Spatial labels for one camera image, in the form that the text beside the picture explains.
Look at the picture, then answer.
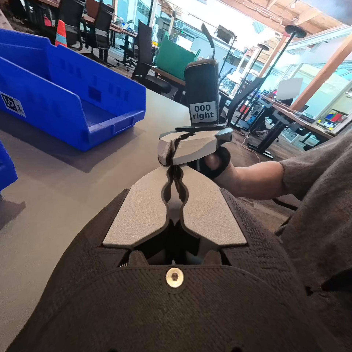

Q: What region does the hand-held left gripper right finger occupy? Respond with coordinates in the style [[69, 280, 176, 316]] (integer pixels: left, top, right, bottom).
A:
[[176, 165, 247, 255]]

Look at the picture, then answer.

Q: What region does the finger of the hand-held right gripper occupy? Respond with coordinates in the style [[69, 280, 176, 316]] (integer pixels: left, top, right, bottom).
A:
[[157, 131, 191, 166], [172, 130, 221, 165]]

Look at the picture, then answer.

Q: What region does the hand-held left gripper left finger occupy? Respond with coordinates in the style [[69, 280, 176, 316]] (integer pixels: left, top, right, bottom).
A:
[[102, 165, 176, 248]]

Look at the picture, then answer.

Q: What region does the blue plastic bin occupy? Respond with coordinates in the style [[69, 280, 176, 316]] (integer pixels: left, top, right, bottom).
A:
[[0, 28, 147, 152]]

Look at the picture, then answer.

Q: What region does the blue bin with black divider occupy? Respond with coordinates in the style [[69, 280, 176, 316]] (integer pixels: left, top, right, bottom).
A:
[[0, 140, 18, 191]]

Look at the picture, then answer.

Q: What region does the person's right forearm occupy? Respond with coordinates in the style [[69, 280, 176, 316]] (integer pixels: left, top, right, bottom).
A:
[[236, 161, 292, 201]]

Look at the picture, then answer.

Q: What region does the person's right hand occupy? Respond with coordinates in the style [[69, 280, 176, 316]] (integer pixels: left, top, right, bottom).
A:
[[205, 153, 243, 197]]

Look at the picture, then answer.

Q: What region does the green fabric tub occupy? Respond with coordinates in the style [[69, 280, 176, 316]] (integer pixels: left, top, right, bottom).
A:
[[155, 37, 197, 80]]

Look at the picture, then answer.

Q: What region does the gooseneck lamp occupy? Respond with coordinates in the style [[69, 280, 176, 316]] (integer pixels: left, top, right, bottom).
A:
[[201, 23, 218, 60]]

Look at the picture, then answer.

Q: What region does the black office chair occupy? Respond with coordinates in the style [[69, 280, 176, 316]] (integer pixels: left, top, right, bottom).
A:
[[82, 0, 114, 65], [131, 20, 171, 94], [59, 0, 86, 51], [227, 76, 268, 130]]

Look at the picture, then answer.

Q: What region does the black light panel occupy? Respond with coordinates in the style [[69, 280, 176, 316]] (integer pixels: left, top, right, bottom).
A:
[[214, 25, 237, 45]]

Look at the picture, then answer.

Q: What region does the black floor lamp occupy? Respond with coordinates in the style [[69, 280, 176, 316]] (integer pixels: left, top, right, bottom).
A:
[[234, 25, 307, 125], [242, 43, 270, 83]]

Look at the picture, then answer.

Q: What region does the person's grey shirt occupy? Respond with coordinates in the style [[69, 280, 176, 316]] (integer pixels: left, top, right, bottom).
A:
[[275, 132, 352, 352]]

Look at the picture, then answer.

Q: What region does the orange traffic cone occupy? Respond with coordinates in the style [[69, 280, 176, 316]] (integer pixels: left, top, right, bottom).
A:
[[54, 19, 67, 47]]

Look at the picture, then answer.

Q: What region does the white floor cable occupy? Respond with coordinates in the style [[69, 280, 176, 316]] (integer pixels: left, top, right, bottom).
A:
[[241, 132, 261, 163]]

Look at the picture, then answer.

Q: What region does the desk with black frame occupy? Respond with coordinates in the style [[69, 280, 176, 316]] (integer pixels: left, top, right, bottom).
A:
[[247, 93, 336, 158]]

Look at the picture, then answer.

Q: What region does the black shoulder strap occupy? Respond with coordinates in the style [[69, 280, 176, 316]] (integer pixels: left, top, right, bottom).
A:
[[305, 271, 352, 296]]

